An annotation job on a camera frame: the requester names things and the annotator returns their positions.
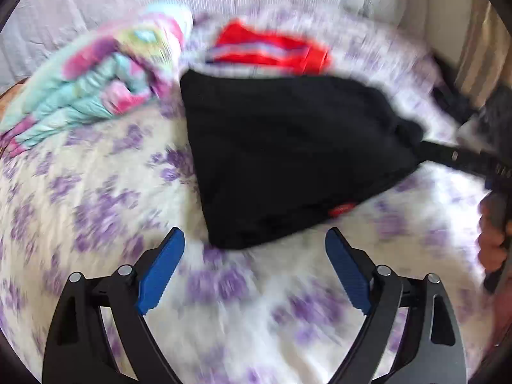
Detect beige checked curtain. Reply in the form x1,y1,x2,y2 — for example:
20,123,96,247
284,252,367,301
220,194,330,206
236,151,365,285
456,0,511,108

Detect purple floral bed sheet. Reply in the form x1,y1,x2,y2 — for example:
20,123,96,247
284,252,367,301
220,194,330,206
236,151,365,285
0,5,497,384

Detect red folded garment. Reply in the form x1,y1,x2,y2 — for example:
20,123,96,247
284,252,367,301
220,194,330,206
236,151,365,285
206,20,331,76

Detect folded colourful floral quilt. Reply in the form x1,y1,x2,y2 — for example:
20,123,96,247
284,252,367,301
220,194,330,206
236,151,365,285
1,3,193,157

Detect black pants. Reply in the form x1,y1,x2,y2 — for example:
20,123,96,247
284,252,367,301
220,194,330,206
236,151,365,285
180,71,423,250

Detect person right hand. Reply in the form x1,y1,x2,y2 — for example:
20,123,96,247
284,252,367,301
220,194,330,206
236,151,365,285
477,195,511,273

